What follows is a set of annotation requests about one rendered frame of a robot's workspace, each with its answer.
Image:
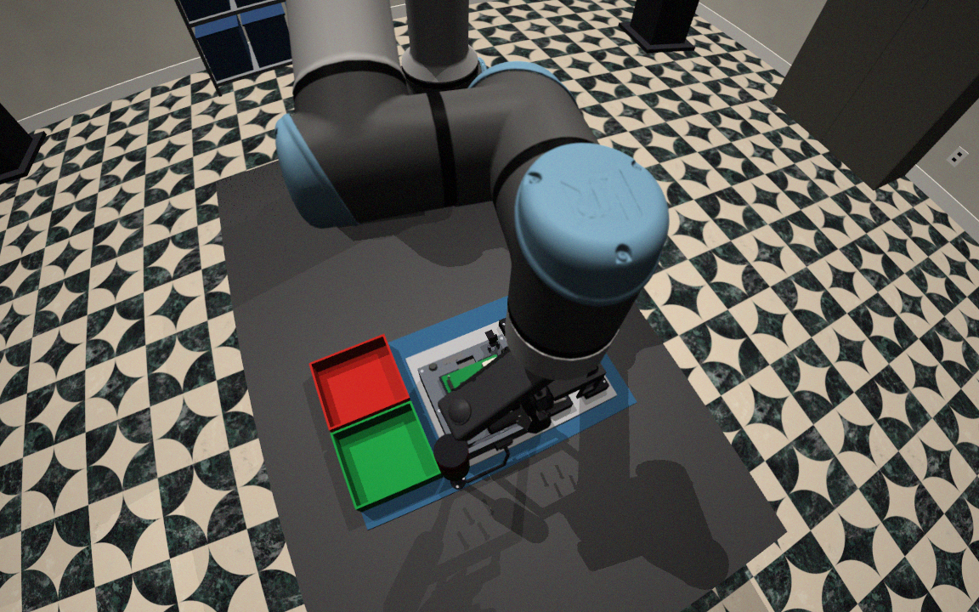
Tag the red bin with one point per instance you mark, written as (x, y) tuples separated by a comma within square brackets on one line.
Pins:
[(361, 380)]

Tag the green circuit board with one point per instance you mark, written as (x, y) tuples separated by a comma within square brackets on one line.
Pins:
[(458, 377)]

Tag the green open-top bin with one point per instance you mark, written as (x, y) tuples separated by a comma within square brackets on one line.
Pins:
[(385, 456)]

